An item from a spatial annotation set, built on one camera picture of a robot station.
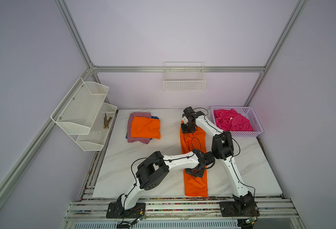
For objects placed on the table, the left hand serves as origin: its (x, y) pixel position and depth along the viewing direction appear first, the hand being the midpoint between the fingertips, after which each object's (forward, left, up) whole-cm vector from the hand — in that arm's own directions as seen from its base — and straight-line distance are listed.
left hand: (194, 175), depth 85 cm
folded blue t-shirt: (+46, +28, +2) cm, 54 cm away
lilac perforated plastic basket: (+50, -49, +3) cm, 70 cm away
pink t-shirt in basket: (+43, -32, +3) cm, 53 cm away
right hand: (+32, +4, -1) cm, 32 cm away
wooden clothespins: (+32, +59, +13) cm, 68 cm away
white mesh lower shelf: (+16, +60, +14) cm, 64 cm away
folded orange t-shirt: (+32, +35, +7) cm, 48 cm away
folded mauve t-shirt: (+25, +42, +2) cm, 49 cm away
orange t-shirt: (-6, 0, +1) cm, 6 cm away
